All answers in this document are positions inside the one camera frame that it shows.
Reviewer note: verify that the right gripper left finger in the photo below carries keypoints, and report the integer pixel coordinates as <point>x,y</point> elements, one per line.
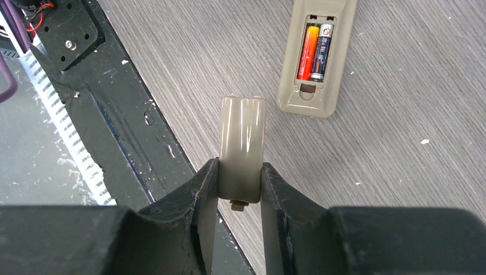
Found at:
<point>174,235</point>

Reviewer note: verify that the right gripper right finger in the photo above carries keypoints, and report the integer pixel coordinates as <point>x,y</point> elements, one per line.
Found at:
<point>301,237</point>

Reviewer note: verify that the grey battery cover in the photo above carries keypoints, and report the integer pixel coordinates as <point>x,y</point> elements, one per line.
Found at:
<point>242,150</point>

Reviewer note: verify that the grey rounded remote control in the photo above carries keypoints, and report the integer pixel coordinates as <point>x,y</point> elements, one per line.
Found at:
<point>306,97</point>

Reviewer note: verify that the black orange battery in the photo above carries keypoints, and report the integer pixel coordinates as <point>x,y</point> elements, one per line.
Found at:
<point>308,52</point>

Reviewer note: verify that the black battery lower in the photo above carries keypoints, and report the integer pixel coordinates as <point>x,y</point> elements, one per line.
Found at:
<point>321,53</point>

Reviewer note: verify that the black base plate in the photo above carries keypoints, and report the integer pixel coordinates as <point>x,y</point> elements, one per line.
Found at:
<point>114,114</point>

